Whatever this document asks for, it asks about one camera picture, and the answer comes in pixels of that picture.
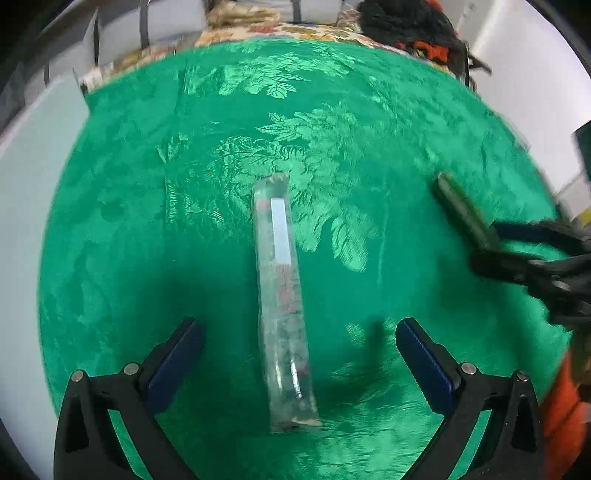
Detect black red plush toy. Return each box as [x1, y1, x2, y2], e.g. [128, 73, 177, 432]
[356, 0, 492, 89]

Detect orange red cloth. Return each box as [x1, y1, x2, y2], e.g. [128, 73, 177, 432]
[540, 351, 587, 479]

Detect floral sofa blanket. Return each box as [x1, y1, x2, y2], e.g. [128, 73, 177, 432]
[79, 1, 453, 92]

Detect white cardboard storage box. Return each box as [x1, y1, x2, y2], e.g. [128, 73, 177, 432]
[1, 75, 89, 479]

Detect green sausage stick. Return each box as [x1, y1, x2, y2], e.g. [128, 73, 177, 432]
[432, 172, 500, 249]

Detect green patterned tablecloth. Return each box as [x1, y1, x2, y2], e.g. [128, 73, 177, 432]
[39, 39, 569, 479]

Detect clear long cracker sleeve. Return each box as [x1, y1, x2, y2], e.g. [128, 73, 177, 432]
[252, 173, 321, 431]

